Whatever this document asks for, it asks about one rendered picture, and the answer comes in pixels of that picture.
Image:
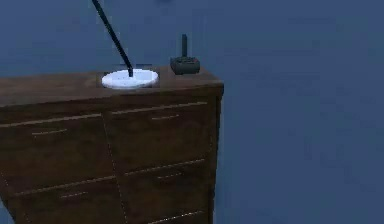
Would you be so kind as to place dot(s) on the black thin lamp pole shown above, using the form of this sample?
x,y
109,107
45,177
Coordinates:
x,y
111,33

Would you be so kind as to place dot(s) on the dark grey joystick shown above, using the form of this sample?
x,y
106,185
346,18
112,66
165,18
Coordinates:
x,y
184,63

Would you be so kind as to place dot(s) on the dark brown chest of drawers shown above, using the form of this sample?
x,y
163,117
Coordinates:
x,y
100,146

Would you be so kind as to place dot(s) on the white round lamp base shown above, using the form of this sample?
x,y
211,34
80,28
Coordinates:
x,y
130,79

